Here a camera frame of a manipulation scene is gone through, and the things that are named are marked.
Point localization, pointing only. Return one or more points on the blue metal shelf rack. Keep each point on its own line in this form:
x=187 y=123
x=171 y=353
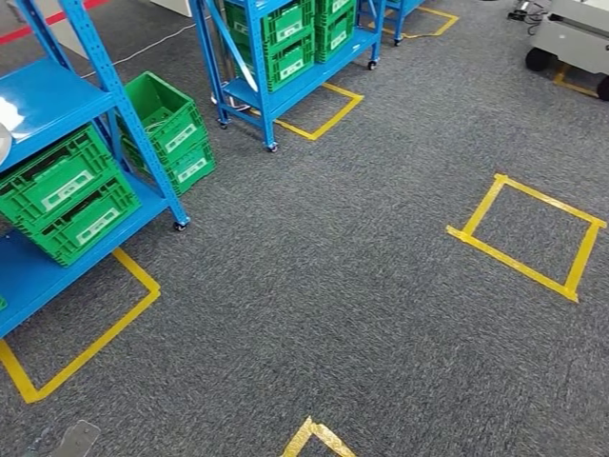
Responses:
x=304 y=79
x=47 y=94
x=404 y=9

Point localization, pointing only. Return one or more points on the open green plastic crate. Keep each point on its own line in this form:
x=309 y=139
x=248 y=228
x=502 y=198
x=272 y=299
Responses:
x=176 y=126

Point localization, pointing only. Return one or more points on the yellow floor tape square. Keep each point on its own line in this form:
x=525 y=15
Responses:
x=118 y=328

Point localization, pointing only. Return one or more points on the white cabinet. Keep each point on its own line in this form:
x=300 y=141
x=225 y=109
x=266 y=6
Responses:
x=171 y=6

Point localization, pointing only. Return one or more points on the red barrier belt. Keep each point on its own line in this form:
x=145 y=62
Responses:
x=47 y=19

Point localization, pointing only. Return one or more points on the grey wheeled cart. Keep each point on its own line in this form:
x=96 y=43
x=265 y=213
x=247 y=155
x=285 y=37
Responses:
x=570 y=31

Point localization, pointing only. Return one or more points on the grey plastic wheel hubcap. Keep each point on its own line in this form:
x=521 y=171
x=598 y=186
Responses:
x=4 y=145

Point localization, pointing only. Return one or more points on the chrome stanchion post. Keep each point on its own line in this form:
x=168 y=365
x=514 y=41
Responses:
x=228 y=104

